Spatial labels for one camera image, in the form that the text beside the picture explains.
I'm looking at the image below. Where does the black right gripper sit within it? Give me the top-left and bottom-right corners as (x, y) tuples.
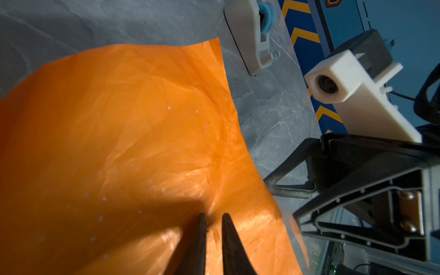
(293, 134), (440, 261)

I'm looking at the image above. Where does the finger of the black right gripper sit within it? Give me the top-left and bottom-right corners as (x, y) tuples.
(264, 138), (322, 199)

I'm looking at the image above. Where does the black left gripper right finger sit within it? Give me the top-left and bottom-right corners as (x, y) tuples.
(222, 213), (256, 275)

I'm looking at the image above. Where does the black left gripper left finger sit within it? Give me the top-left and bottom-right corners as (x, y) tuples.
(175, 213), (207, 275)

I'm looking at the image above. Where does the clear adhesive tape strip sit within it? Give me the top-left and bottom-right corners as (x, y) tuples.
(281, 208), (309, 268)

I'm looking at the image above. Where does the yellow wrapping paper sheet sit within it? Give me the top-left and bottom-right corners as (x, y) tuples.
(1, 39), (301, 275)

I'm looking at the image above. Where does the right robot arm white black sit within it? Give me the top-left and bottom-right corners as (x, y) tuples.
(264, 68), (440, 262)

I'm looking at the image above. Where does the white tape dispenser blue roll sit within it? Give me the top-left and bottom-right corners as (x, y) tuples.
(223, 0), (280, 76)

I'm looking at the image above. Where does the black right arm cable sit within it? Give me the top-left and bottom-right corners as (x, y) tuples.
(388, 90), (417, 102)

